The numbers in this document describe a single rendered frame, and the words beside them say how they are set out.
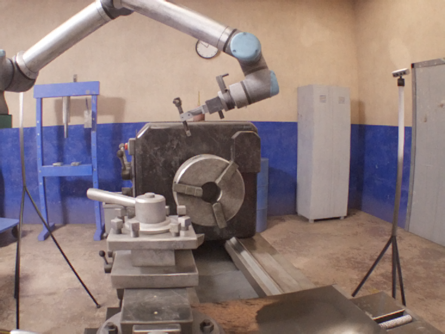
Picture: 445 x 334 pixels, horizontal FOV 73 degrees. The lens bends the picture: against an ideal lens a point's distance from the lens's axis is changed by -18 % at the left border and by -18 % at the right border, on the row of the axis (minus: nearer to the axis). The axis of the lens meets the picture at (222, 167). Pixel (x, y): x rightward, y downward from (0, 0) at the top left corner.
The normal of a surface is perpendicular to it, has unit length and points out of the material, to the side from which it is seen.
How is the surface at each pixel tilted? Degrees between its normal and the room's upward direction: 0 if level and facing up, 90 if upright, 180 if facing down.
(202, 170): 90
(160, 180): 90
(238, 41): 93
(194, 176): 90
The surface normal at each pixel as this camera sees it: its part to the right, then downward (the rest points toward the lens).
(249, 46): -0.06, 0.16
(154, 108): 0.22, 0.12
